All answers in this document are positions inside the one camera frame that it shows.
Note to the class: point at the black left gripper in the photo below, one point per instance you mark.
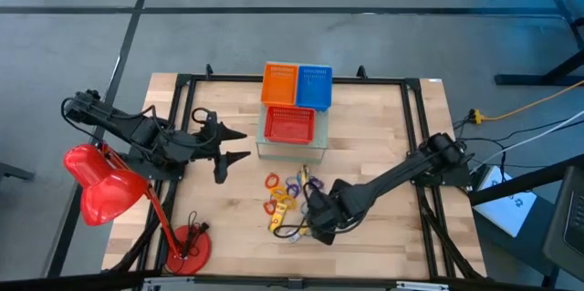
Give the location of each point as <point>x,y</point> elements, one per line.
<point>191,145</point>

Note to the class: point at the red plastic basket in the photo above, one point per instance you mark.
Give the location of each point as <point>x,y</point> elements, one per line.
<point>289,126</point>

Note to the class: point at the yellow coil wristband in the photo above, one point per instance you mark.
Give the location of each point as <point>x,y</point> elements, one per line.
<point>272,192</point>
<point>292,203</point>

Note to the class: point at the blue plastic basket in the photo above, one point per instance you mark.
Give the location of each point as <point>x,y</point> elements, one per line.
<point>314,88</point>

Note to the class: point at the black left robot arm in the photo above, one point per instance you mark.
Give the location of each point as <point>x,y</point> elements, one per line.
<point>137,129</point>

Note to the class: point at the purple coil wristband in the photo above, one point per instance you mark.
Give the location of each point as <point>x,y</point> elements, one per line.
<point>294,190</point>
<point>318,183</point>

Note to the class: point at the black aluminium table frame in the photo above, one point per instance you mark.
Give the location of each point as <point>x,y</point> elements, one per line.
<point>219,78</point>

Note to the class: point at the white cardboard box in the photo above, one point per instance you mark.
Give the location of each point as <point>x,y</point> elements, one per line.
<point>506,209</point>

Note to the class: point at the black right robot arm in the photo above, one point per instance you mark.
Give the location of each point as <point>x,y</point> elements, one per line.
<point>392,177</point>

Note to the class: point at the yellow crayon pack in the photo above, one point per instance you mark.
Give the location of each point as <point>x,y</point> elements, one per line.
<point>296,237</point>

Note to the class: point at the red desk lamp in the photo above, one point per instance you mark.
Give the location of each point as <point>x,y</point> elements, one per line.
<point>109,190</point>

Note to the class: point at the blue coil wristband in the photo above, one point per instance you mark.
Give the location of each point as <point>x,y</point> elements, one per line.
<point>288,179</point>
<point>303,209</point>

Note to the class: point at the orange coil wristband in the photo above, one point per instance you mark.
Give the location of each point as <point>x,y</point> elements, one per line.
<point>266,209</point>
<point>267,181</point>

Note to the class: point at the pale green metal shelf riser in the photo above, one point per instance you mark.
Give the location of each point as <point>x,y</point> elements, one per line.
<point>292,152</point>

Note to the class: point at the grey chair leg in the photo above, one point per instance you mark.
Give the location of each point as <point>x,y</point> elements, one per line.
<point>13,171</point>

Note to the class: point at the black desk edge bar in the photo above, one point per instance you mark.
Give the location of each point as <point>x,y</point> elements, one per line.
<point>524,181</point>

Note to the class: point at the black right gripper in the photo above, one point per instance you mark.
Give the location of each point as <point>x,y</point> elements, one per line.
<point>321,211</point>

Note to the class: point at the black desk leg frame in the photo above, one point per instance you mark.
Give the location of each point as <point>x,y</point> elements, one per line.
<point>538,80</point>

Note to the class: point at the small yellow crayon box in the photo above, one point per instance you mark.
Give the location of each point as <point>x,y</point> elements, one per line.
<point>277,219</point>

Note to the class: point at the large yellow crayon box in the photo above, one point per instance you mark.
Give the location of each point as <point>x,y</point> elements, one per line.
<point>303,174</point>

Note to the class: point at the orange plastic basket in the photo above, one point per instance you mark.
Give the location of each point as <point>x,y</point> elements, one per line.
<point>279,86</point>

